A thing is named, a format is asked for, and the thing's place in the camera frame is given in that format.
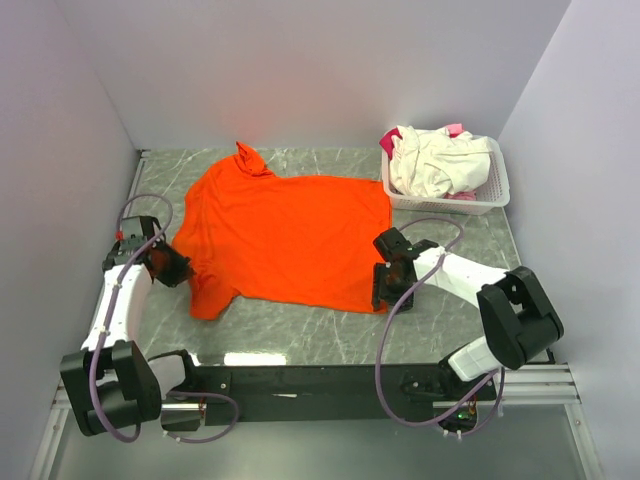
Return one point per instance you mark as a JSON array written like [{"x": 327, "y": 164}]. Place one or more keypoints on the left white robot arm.
[{"x": 109, "y": 377}]

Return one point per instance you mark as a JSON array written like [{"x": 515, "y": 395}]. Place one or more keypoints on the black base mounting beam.
[{"x": 217, "y": 395}]

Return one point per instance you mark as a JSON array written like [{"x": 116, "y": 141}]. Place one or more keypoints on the cream white t shirt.
[{"x": 435, "y": 160}]

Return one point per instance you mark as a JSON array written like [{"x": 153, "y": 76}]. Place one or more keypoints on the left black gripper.
[{"x": 181, "y": 271}]

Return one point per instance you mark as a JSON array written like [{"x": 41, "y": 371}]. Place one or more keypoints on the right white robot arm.
[{"x": 518, "y": 319}]

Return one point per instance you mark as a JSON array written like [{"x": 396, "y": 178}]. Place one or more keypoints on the orange t shirt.
[{"x": 304, "y": 240}]

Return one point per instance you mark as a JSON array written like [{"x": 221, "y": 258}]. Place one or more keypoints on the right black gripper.
[{"x": 379, "y": 290}]

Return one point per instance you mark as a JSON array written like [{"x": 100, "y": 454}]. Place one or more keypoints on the pink garment in basket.
[{"x": 390, "y": 137}]

